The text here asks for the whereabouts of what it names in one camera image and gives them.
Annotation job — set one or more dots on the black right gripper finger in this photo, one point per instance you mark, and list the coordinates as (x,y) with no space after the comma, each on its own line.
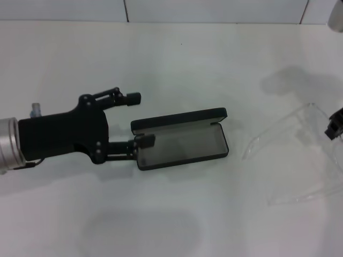
(336,125)

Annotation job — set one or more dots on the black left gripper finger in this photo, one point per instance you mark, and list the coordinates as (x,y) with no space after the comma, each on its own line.
(146,141)
(134,98)

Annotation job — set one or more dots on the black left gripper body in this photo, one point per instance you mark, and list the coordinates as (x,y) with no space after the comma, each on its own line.
(61,134)

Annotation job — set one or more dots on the clear white glasses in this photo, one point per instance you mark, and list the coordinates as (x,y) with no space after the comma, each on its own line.
(302,139)

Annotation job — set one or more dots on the black glasses case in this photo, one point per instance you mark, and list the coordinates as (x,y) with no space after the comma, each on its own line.
(187,150)

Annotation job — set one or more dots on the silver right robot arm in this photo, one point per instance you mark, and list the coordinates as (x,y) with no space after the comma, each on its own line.
(337,16)

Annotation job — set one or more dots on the grey left wrist connector stub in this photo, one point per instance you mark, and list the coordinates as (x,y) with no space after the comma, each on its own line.
(36,110)

